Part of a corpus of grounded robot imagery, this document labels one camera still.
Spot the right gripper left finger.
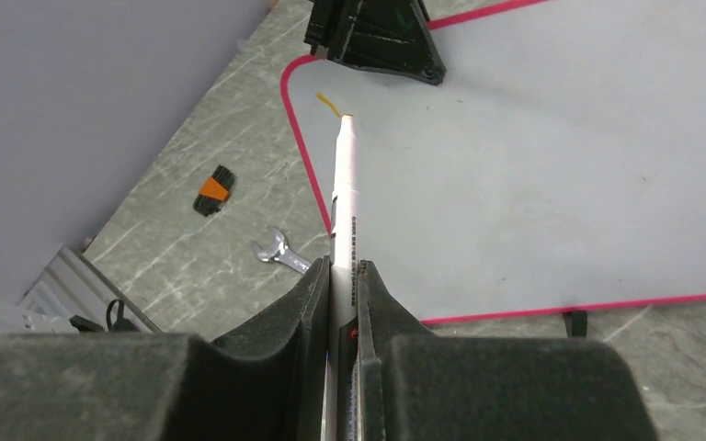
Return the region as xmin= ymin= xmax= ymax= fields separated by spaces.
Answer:
xmin=0 ymin=257 xmax=330 ymax=440

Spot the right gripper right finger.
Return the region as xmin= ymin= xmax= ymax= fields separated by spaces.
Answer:
xmin=356 ymin=261 xmax=658 ymax=440

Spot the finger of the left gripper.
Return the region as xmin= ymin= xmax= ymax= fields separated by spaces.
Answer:
xmin=304 ymin=0 xmax=447 ymax=85

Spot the white marker pen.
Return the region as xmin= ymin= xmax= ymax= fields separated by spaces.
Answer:
xmin=325 ymin=115 xmax=359 ymax=440

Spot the whiteboard with red rim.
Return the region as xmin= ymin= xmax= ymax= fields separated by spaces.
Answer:
xmin=280 ymin=1 xmax=706 ymax=323

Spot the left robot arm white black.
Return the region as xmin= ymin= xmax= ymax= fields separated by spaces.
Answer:
xmin=0 ymin=1 xmax=328 ymax=338

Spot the black whiteboard clip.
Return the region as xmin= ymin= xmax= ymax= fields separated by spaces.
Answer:
xmin=562 ymin=310 xmax=588 ymax=338

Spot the silver combination wrench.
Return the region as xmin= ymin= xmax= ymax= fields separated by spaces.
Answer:
xmin=251 ymin=226 xmax=311 ymax=275

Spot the black orange eraser block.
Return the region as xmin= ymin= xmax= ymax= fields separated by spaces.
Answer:
xmin=192 ymin=165 xmax=236 ymax=217

